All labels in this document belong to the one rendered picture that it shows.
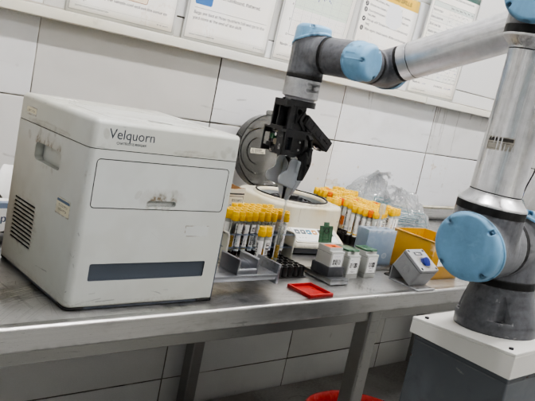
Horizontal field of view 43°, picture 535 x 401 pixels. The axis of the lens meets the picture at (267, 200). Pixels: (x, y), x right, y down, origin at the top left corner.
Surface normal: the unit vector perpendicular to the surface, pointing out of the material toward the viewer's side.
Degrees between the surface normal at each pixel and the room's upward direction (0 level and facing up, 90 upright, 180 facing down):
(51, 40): 90
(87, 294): 90
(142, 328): 90
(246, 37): 93
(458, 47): 109
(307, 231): 25
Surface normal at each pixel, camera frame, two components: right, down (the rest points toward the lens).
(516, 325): 0.16, -0.18
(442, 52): -0.57, 0.34
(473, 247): -0.66, 0.11
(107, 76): 0.65, 0.26
